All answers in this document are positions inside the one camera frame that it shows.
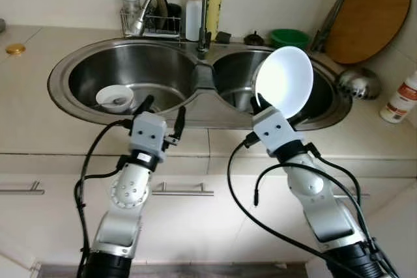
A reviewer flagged large white bowl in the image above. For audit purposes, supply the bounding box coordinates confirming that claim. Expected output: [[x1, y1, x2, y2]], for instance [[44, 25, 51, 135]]
[[253, 46, 315, 122]]

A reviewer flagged stainless steel double sink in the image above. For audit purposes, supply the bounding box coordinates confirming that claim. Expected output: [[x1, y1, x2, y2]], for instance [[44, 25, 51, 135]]
[[47, 36, 353, 131]]

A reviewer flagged small white bowl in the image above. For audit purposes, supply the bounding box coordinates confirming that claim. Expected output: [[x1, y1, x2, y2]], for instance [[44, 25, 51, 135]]
[[95, 84, 136, 114]]

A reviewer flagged grey dish cloth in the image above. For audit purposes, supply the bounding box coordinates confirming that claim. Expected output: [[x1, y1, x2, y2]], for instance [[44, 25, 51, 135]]
[[193, 62, 216, 92]]

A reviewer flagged black sink plug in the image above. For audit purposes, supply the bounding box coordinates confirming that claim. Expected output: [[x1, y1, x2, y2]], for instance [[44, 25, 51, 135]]
[[244, 30, 266, 46]]

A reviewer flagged small black block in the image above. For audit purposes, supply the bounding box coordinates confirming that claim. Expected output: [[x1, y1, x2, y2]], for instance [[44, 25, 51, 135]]
[[216, 31, 234, 45]]

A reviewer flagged green plastic bowl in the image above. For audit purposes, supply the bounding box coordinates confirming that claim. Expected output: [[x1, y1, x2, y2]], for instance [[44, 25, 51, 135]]
[[269, 28, 311, 49]]

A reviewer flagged silver gooseneck spring faucet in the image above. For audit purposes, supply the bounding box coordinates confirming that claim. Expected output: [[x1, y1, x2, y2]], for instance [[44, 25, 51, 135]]
[[128, 0, 212, 55]]

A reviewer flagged steel wool scrubber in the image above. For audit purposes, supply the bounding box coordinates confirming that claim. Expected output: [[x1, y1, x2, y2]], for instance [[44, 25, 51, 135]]
[[142, 8, 158, 29]]

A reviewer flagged white cabinet door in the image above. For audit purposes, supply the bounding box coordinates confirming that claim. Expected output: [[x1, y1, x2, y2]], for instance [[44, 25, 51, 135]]
[[147, 175, 261, 266], [257, 175, 417, 272], [0, 175, 89, 266]]

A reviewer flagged black cup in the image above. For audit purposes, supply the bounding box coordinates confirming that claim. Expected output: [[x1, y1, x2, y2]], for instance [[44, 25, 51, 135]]
[[166, 3, 183, 31]]

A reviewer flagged white bottle brown cap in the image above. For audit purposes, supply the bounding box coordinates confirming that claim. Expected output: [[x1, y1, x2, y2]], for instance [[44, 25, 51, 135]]
[[185, 0, 204, 42]]

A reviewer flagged yellow dish soap bottle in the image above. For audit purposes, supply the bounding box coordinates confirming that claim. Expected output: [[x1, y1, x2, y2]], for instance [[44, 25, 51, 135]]
[[205, 0, 231, 40]]

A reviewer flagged white bottle orange label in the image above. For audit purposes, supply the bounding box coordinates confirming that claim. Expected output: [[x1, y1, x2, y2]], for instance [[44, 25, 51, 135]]
[[379, 71, 417, 124]]

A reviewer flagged round wooden cutting board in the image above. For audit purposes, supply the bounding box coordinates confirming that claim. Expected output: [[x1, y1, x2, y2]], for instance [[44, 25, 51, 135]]
[[323, 0, 413, 66]]

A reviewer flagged small gold round lid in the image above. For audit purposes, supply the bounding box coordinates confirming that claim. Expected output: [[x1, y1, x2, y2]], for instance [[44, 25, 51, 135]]
[[5, 43, 27, 56]]

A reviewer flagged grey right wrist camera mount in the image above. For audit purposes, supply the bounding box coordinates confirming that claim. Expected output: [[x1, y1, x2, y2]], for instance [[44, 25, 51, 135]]
[[250, 107, 304, 156]]

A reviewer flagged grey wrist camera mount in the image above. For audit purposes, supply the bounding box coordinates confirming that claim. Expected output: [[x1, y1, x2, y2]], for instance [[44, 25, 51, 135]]
[[128, 112, 169, 157], [250, 107, 304, 156]]

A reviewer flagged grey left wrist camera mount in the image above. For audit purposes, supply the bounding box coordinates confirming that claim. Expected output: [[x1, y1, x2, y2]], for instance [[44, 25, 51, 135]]
[[128, 112, 169, 157]]

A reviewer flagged metal wire sink rack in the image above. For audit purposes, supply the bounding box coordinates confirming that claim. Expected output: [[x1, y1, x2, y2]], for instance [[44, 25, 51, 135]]
[[120, 8, 182, 38]]

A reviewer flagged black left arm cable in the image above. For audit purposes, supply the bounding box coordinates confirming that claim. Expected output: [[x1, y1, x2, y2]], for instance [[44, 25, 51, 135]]
[[73, 119, 134, 278]]

